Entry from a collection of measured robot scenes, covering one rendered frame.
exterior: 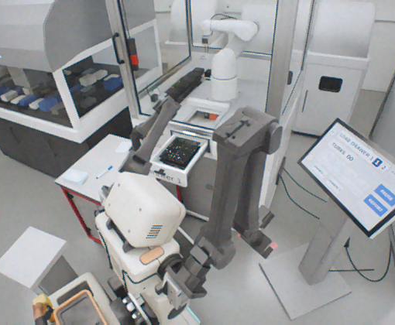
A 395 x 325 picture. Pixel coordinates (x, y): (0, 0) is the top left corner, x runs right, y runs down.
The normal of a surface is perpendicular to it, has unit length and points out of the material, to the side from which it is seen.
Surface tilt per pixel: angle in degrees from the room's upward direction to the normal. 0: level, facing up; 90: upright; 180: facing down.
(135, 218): 48
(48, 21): 90
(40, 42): 69
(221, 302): 0
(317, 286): 0
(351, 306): 0
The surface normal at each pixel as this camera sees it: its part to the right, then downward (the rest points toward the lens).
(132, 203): -0.62, -0.18
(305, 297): -0.11, -0.74
